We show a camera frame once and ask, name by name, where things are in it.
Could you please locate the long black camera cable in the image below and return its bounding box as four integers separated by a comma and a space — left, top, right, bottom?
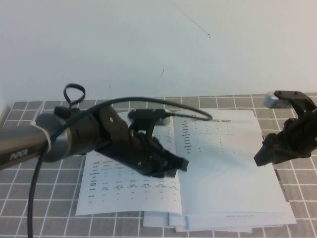
27, 96, 212, 238

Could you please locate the white paper sheet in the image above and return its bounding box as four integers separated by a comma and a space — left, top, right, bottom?
143, 210, 171, 228

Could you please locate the white product catalogue book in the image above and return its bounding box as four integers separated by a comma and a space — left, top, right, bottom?
74, 108, 289, 217

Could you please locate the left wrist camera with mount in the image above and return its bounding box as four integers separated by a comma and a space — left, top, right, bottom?
128, 108, 173, 139

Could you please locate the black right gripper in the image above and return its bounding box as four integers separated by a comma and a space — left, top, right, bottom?
254, 109, 317, 167

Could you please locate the plain white booklet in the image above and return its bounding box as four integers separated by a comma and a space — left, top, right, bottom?
168, 212, 253, 234

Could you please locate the white cable tie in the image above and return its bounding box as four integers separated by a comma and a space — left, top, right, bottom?
29, 120, 54, 152

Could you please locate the beige box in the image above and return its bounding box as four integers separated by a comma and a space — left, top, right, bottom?
0, 101, 11, 130

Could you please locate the grey checked tablecloth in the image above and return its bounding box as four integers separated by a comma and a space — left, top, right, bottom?
0, 93, 317, 238

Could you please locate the silver right wrist camera with mount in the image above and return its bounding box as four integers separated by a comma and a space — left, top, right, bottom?
264, 90, 317, 120

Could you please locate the short black looped cable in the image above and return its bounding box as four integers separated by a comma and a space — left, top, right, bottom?
54, 83, 86, 119

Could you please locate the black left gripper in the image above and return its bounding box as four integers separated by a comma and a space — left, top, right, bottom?
96, 131, 190, 179

